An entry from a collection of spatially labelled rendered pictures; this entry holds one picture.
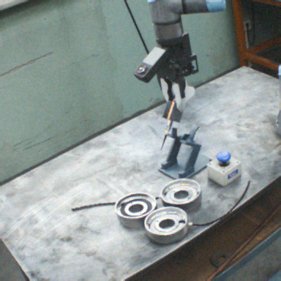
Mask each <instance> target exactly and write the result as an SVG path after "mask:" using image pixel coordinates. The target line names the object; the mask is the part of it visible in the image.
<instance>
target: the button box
mask: <svg viewBox="0 0 281 281"><path fill-rule="evenodd" d="M207 169H208V171H207V176H208V178H209V179H212V180H213V181H215V182H216V183H218V184H220V185H222V186H223V187H225V186H227V185H228V184H230V183H231V182H232V181H234V180H236V179H237V178H238V177H240V176H241V162H239V161H238V160H236V159H234V158H232V157H231V158H230V159H229V160H228V161H226V163H222V162H220V161H218V159H215V160H213V161H211V162H210V163H208V164H207Z"/></svg>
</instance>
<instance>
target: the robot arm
mask: <svg viewBox="0 0 281 281"><path fill-rule="evenodd" d="M148 3H149V9H150V13H151V21H152V25H153V29H154V36H155V37H156V42H157V45H156V46H155V47H154V48H153V49H152V52H150V54H149V55H148V56H147V57H146V58H145V59H144V60H143V61H142V63H141V64H139V66H138V67H137V68H136V70H135V71H134V72H133V75H134V76H135V77H136V78H137V79H138V80H140V81H142V82H144V83H149V82H150V81H151V79H152V78H153V77H154V76H155V75H156V74H157V80H158V82H159V85H160V88H161V90H162V92H163V94H164V96H165V98H166V100H167V102H168V100H169V101H174V100H173V95H175V101H176V103H177V108H178V109H179V111H180V112H181V113H182V112H183V111H184V107H185V103H186V101H187V100H188V99H190V98H191V97H192V96H193V94H194V93H195V89H194V88H193V87H191V86H187V83H186V80H185V79H184V77H187V76H188V75H191V74H193V75H194V74H195V73H197V72H199V69H198V63H197V56H196V54H193V53H191V47H190V36H189V33H184V30H183V25H182V19H181V15H186V14H197V13H206V12H210V13H215V12H222V11H224V10H225V8H226V6H225V0H148ZM191 55H192V56H191ZM195 60H196V66H197V69H194V65H192V61H195ZM278 75H279V82H280V110H279V114H278V116H277V121H276V131H277V134H278V135H279V136H280V137H281V65H280V66H279V73H278Z"/></svg>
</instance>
